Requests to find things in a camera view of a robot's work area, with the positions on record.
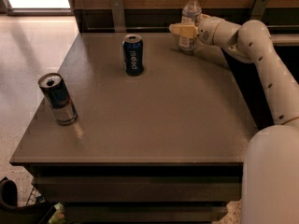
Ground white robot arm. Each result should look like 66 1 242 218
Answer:
169 15 299 224

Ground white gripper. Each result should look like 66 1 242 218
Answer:
169 14 224 45

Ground green packet on floor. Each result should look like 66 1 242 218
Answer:
47 203 71 224

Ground grey drawer cabinet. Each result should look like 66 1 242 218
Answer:
11 34 255 223

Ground blue pepsi can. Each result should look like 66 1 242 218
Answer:
122 34 144 76

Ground metal wall bracket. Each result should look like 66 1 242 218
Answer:
249 0 269 21
110 0 126 33

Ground left metal wall bracket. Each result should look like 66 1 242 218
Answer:
110 0 126 33

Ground clear plastic water bottle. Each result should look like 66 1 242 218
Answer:
178 0 202 52

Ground right metal wall bracket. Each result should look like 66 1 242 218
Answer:
249 0 269 21

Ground redbull can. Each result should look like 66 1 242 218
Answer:
38 73 78 125

